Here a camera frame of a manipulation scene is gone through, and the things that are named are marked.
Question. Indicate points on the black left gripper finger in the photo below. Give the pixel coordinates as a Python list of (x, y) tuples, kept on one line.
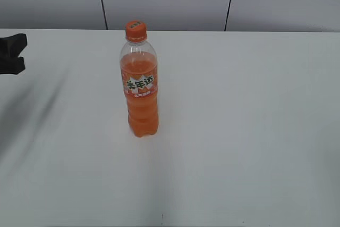
[(12, 65), (12, 46)]

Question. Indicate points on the orange Mirinda soda bottle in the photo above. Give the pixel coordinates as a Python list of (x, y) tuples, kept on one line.
[(139, 71)]

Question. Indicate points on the orange bottle cap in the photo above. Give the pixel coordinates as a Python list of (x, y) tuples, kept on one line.
[(136, 31)]

